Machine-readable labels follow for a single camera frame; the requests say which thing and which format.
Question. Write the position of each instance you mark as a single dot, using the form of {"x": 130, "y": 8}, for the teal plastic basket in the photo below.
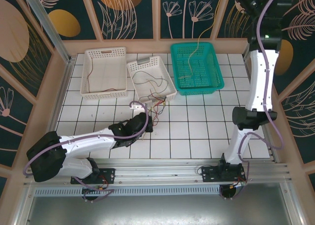
{"x": 204, "y": 70}

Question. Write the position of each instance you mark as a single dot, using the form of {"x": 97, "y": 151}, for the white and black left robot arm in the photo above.
{"x": 83, "y": 142}

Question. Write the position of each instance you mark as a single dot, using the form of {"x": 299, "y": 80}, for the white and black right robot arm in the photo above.
{"x": 258, "y": 87}

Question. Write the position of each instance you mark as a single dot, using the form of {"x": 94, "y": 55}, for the large white plastic basket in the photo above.
{"x": 105, "y": 70}

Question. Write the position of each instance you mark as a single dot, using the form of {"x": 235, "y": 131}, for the grey metal sheet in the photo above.
{"x": 160, "y": 210}

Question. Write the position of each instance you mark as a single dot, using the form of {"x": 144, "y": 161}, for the aluminium corner post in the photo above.
{"x": 46, "y": 20}
{"x": 246, "y": 52}

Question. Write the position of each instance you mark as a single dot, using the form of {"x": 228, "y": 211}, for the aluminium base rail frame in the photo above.
{"x": 160, "y": 172}

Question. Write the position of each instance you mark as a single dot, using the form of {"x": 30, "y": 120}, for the aluminium side rail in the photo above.
{"x": 64, "y": 82}
{"x": 275, "y": 156}

